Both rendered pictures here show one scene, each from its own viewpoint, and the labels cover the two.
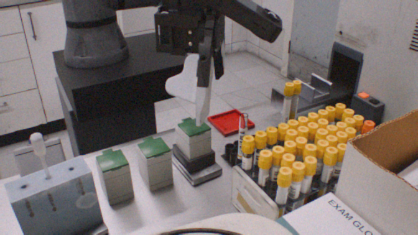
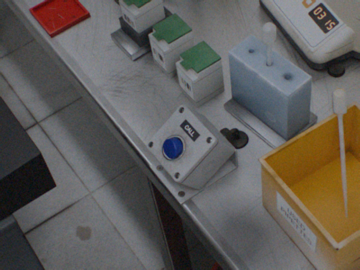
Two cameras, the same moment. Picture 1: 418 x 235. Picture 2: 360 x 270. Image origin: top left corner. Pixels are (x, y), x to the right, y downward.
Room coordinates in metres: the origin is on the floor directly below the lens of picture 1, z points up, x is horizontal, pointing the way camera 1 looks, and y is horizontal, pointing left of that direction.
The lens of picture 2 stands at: (0.41, 0.77, 1.64)
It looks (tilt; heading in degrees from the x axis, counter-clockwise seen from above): 54 degrees down; 274
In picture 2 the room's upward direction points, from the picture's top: 11 degrees counter-clockwise
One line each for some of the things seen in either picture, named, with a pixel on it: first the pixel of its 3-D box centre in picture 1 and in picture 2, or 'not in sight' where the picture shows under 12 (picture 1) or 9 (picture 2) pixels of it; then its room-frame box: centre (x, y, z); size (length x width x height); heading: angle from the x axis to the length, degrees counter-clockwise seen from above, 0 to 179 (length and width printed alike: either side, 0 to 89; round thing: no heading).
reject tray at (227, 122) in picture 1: (231, 122); (59, 12); (0.60, -0.04, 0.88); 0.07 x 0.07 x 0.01; 29
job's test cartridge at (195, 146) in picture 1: (193, 143); (143, 12); (0.48, 0.03, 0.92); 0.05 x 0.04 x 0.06; 32
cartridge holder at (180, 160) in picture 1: (193, 156); (145, 26); (0.48, 0.03, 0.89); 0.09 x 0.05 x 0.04; 32
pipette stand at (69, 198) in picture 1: (57, 206); (269, 90); (0.33, 0.20, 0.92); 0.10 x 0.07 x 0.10; 126
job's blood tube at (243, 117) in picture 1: (242, 142); not in sight; (0.47, -0.05, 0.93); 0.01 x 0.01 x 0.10; 30
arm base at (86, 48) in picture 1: (94, 36); not in sight; (0.79, 0.27, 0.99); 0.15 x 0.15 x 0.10
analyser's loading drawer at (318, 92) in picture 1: (319, 89); not in sight; (0.66, -0.23, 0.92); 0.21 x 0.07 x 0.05; 119
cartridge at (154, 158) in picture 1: (154, 162); (172, 45); (0.44, 0.08, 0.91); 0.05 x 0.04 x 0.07; 29
